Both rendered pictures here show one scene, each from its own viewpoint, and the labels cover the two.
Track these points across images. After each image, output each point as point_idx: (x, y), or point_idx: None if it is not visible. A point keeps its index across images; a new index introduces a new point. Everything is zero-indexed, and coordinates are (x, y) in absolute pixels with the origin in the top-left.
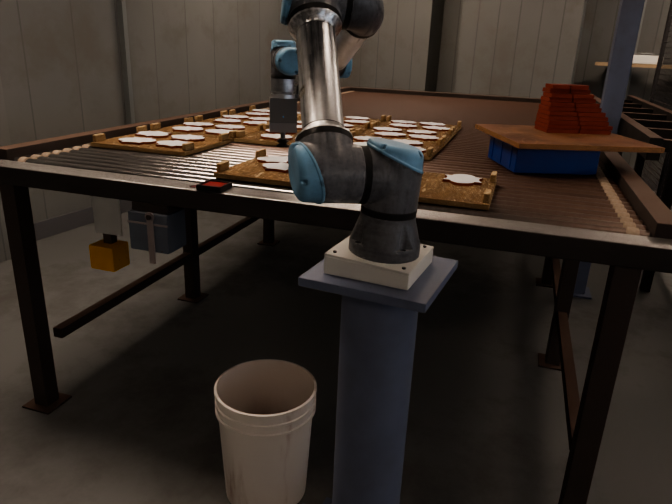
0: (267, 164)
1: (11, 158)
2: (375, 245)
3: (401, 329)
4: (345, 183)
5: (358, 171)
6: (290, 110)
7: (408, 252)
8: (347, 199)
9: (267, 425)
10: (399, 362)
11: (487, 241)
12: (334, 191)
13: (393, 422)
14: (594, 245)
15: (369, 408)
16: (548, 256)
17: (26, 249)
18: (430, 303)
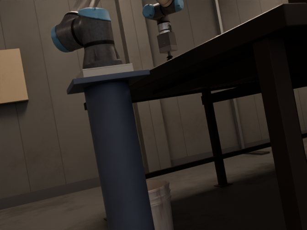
0: None
1: None
2: (83, 62)
3: (100, 108)
4: (64, 34)
5: (68, 26)
6: (166, 38)
7: (95, 62)
8: (71, 43)
9: None
10: (104, 130)
11: (192, 60)
12: (62, 39)
13: (111, 173)
14: (233, 33)
15: (98, 162)
16: (217, 54)
17: None
18: (83, 81)
